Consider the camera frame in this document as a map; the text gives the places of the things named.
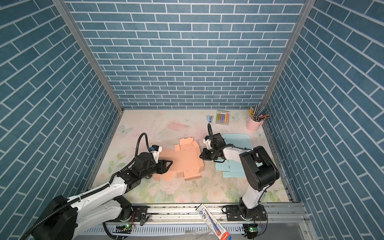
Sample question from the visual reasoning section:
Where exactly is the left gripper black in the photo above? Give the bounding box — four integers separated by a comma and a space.
140, 159, 174, 180

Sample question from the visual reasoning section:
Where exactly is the pink cardboard box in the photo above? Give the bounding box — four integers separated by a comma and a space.
153, 137, 204, 181

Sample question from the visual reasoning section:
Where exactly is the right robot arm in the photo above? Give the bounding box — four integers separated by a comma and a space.
200, 124, 280, 221

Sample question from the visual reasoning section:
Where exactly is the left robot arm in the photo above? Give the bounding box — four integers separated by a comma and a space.
21, 145, 173, 240

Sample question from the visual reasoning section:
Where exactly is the light blue cardboard box blank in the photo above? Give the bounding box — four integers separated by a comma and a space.
215, 133, 268, 178

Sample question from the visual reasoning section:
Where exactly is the toothpaste tube box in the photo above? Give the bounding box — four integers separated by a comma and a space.
196, 204, 232, 240

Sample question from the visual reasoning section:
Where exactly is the coloured marker pack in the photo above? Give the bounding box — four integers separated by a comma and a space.
216, 110, 230, 126

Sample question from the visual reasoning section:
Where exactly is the pink pencil cup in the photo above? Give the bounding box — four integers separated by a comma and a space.
246, 117, 264, 132

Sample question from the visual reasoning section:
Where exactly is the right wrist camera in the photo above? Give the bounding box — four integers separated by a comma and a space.
203, 136, 212, 150

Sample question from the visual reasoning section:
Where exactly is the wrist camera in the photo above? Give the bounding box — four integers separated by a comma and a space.
150, 145, 162, 164
203, 136, 212, 150

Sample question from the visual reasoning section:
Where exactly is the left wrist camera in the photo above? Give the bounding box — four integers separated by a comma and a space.
150, 145, 162, 164

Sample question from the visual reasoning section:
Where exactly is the aluminium mounting rail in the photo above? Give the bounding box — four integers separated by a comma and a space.
74, 203, 319, 240

